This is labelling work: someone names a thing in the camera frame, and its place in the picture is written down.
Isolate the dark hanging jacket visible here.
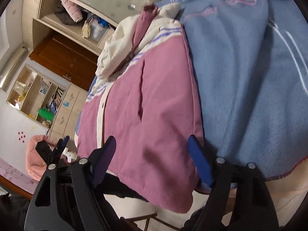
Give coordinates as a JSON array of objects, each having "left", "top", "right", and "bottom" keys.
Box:
[{"left": 54, "top": 0, "right": 76, "bottom": 26}]

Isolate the wooden bookshelf with books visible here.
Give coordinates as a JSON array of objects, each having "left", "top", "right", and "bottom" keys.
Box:
[{"left": 7, "top": 65, "right": 66, "bottom": 128}]

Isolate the pink and white hooded jacket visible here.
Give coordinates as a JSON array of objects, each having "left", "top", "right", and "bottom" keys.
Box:
[{"left": 76, "top": 3, "right": 204, "bottom": 213}]

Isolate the light wood cabinet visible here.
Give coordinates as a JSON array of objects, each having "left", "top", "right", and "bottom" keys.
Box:
[{"left": 48, "top": 84, "right": 87, "bottom": 141}]

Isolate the blue striped bed sheet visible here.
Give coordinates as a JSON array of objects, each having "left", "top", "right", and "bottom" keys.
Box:
[{"left": 158, "top": 0, "right": 307, "bottom": 179}]

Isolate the clear plastic storage box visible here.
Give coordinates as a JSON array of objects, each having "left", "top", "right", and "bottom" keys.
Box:
[{"left": 89, "top": 20, "right": 109, "bottom": 42}]

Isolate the beige knitted cloth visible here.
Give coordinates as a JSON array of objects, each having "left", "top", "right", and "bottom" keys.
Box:
[{"left": 81, "top": 21, "right": 91, "bottom": 39}]

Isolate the wall air conditioner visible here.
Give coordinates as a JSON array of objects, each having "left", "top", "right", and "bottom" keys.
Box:
[{"left": 1, "top": 45, "right": 28, "bottom": 92}]

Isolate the blue garment in wardrobe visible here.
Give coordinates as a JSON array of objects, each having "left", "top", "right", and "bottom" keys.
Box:
[{"left": 97, "top": 17, "right": 110, "bottom": 28}]

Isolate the brown wooden room door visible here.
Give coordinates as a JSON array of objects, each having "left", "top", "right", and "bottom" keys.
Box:
[{"left": 29, "top": 31, "right": 98, "bottom": 91}]

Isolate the pink hanging puffer jacket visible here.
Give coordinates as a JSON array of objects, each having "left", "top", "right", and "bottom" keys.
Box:
[{"left": 60, "top": 0, "right": 83, "bottom": 23}]

